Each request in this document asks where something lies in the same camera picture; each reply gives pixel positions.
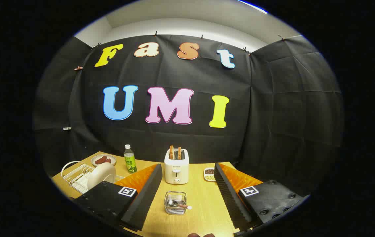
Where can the black backdrop cloth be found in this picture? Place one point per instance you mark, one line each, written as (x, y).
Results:
(256, 115)

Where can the orange clip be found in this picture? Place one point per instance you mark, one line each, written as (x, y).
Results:
(78, 68)

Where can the small beige dish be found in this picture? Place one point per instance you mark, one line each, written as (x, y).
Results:
(112, 162)

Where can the pile of dark red beans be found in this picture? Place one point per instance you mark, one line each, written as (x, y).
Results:
(210, 171)

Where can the beige plate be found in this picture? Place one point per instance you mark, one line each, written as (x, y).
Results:
(100, 174)

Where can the white divided dish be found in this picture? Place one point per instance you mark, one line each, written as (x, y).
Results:
(205, 174)

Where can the green label drink bottle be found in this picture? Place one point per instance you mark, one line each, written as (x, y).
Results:
(130, 163)

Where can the white toaster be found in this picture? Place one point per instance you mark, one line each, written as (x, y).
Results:
(176, 171)

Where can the toast slice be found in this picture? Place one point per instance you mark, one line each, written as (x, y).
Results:
(171, 152)
(179, 153)

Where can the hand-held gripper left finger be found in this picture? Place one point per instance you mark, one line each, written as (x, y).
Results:
(141, 204)

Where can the pile of pale soybeans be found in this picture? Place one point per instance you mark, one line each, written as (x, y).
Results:
(210, 178)

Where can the red meat slice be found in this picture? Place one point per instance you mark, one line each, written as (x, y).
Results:
(98, 161)
(107, 160)

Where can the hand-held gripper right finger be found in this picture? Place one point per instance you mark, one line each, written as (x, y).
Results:
(232, 200)

